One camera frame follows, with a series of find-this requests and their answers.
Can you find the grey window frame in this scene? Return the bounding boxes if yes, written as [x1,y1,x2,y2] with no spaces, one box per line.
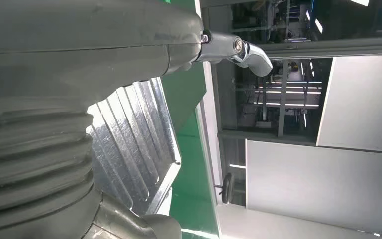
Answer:
[200,0,382,147]

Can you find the green conveyor belt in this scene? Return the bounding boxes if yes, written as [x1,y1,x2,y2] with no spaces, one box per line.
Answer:
[169,105,220,239]

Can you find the electronic scale with steel tray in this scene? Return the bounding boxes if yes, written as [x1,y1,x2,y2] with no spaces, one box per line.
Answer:
[86,77,182,217]

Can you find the black caster wheel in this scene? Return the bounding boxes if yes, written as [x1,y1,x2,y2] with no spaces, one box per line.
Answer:
[214,172,235,205]

